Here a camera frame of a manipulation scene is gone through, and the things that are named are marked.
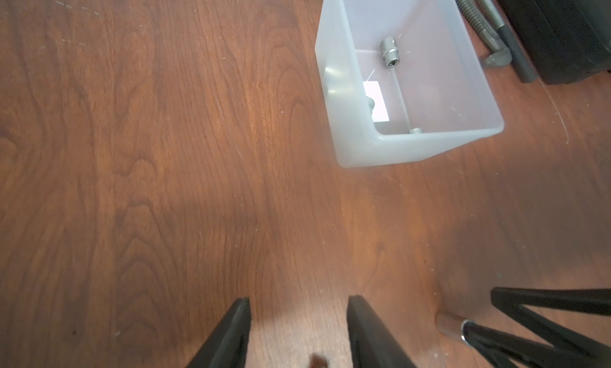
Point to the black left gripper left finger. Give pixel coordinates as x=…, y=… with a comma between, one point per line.
x=227, y=345

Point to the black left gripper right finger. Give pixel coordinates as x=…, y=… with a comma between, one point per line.
x=371, y=343

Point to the black plastic tool case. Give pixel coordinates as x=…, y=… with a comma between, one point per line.
x=567, y=40

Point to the translucent plastic storage box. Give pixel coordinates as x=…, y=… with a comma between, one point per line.
x=436, y=99

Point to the long silver socket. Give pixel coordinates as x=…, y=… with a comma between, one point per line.
x=452, y=326

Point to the grey pipe wrench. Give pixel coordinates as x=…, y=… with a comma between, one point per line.
x=500, y=55

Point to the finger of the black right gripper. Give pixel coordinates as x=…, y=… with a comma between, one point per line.
x=501, y=349
x=515, y=303

